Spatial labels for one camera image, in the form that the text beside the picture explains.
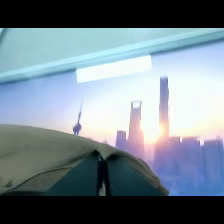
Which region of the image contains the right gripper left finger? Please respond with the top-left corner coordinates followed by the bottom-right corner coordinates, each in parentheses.
top-left (44, 149), bottom-right (102, 197)

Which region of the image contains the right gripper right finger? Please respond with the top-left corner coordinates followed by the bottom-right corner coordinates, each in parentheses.
top-left (105, 154), bottom-right (160, 197)

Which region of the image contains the olive brown garment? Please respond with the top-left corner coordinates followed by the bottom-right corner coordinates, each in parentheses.
top-left (0, 123), bottom-right (170, 197)

